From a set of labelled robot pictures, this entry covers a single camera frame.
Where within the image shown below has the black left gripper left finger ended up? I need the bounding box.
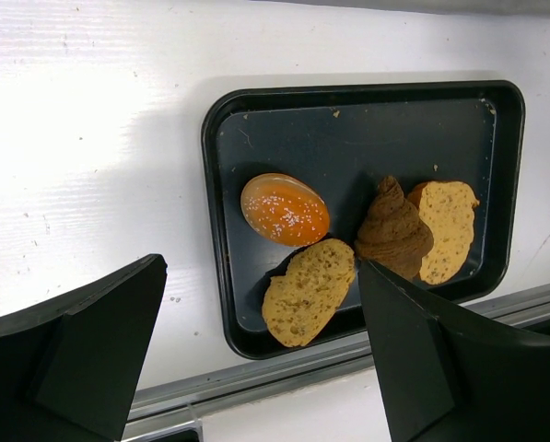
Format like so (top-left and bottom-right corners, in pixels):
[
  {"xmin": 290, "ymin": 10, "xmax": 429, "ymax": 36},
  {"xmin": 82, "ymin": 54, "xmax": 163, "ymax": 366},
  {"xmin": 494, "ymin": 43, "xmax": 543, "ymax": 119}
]
[{"xmin": 0, "ymin": 254, "xmax": 167, "ymax": 441}]

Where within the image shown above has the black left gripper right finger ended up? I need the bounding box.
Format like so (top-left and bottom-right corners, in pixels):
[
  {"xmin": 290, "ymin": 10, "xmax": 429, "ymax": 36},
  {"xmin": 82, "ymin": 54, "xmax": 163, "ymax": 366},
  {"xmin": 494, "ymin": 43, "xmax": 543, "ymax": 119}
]
[{"xmin": 358, "ymin": 262, "xmax": 550, "ymax": 441}]

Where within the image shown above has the sesame bun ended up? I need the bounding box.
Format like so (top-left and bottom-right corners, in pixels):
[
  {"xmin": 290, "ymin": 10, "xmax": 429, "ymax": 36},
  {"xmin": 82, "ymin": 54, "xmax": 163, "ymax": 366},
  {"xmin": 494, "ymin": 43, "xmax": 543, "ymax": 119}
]
[{"xmin": 240, "ymin": 173, "xmax": 330, "ymax": 247}]

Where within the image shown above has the bread slice lower left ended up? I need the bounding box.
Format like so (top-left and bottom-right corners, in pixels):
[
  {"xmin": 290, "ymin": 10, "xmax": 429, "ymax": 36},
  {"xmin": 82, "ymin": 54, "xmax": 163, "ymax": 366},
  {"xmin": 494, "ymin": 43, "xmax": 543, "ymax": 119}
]
[{"xmin": 262, "ymin": 238, "xmax": 357, "ymax": 347}]

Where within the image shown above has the bread slice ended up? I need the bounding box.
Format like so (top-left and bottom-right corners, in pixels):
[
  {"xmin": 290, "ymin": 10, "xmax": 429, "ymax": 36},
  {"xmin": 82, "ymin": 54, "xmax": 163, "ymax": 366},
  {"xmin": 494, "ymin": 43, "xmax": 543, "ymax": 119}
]
[
  {"xmin": 407, "ymin": 181, "xmax": 480, "ymax": 285},
  {"xmin": 262, "ymin": 238, "xmax": 357, "ymax": 347}
]

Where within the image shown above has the bread slice middle right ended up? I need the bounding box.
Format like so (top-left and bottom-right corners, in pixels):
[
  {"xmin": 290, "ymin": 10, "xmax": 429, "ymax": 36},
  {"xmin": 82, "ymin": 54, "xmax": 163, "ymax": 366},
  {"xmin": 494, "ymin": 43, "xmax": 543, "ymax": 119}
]
[{"xmin": 407, "ymin": 181, "xmax": 480, "ymax": 285}]

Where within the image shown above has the brown chocolate croissant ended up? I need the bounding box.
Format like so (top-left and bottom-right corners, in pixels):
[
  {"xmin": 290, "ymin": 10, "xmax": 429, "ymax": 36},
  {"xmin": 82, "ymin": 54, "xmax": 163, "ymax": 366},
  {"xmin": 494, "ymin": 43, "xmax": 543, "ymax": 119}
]
[{"xmin": 355, "ymin": 176, "xmax": 434, "ymax": 281}]

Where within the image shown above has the black baking tray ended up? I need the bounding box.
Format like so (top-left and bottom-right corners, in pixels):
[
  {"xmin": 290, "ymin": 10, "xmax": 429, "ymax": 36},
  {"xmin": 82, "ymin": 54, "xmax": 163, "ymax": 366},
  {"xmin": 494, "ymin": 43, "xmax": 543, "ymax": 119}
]
[{"xmin": 201, "ymin": 80, "xmax": 526, "ymax": 360}]

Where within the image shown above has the aluminium front rail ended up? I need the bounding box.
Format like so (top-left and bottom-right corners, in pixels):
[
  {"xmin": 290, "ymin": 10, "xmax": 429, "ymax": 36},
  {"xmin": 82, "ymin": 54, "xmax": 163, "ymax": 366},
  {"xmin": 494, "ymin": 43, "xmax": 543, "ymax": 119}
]
[{"xmin": 123, "ymin": 284, "xmax": 550, "ymax": 441}]

